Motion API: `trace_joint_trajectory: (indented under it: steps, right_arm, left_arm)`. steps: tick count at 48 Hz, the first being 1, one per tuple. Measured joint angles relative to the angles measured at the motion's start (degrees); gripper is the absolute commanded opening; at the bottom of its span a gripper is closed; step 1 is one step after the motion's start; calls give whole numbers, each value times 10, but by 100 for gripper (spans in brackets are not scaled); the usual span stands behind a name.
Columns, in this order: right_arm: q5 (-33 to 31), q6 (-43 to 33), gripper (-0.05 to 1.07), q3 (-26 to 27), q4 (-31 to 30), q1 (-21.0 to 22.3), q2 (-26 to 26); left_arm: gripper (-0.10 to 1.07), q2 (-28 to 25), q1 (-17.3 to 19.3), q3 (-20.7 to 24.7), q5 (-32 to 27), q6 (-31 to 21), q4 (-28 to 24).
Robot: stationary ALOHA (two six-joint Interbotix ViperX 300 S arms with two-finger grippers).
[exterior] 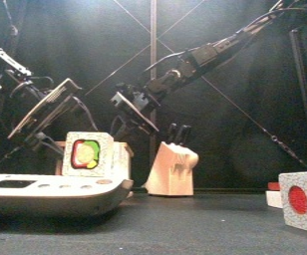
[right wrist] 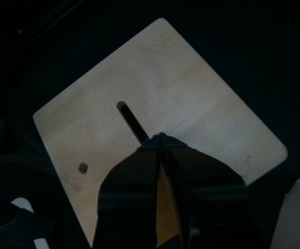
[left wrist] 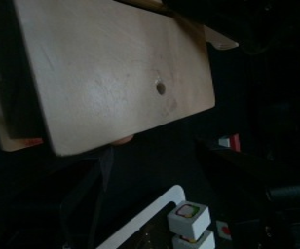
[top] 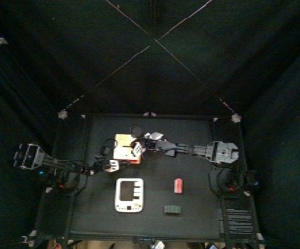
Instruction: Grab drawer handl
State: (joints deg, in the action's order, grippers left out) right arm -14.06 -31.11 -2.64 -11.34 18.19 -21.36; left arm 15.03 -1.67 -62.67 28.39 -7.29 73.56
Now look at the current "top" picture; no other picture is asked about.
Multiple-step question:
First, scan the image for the red and white box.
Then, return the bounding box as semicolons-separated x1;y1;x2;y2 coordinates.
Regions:
112;133;143;165

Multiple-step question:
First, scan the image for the white toy tablet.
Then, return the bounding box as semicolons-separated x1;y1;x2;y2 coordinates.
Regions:
113;177;146;214

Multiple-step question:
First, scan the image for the red toy block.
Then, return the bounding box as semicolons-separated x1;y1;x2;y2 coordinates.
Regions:
174;177;184;195

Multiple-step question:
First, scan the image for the dark green toy block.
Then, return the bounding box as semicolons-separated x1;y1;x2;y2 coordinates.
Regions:
163;204;182;215

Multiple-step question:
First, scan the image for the black cloth backdrop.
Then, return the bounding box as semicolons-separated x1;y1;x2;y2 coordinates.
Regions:
0;0;300;249

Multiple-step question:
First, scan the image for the black plate with white text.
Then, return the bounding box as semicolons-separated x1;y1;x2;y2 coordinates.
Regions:
223;207;256;238

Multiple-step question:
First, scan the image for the thin diagonal brace cord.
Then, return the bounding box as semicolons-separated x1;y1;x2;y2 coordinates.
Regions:
63;0;214;112
105;0;236;115

